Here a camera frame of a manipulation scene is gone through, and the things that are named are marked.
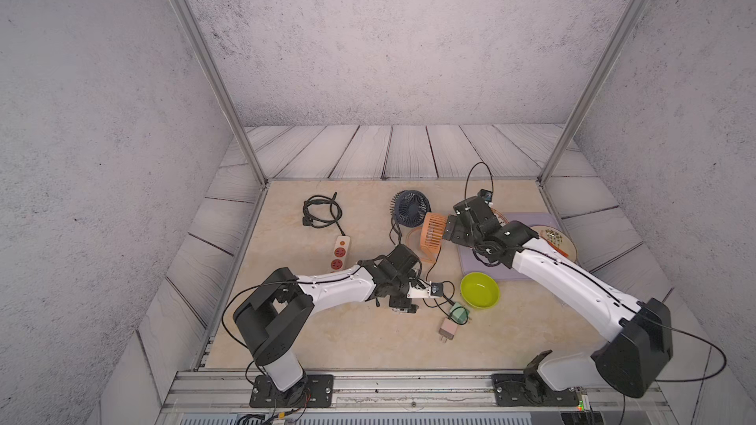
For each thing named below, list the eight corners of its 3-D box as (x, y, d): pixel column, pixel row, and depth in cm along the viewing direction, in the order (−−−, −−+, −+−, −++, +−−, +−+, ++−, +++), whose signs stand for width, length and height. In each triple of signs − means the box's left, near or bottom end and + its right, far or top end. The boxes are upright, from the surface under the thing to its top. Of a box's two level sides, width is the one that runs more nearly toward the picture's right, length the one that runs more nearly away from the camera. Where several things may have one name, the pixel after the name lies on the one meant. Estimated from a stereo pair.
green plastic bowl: (462, 311, 89) (465, 304, 85) (456, 280, 95) (459, 272, 91) (498, 311, 89) (503, 304, 85) (490, 279, 95) (494, 271, 91)
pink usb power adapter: (434, 336, 84) (435, 333, 82) (444, 318, 87) (445, 315, 85) (448, 345, 82) (450, 342, 80) (457, 327, 85) (459, 324, 83)
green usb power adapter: (447, 317, 87) (448, 314, 85) (454, 304, 89) (455, 301, 88) (463, 327, 85) (464, 325, 83) (470, 314, 87) (472, 311, 86)
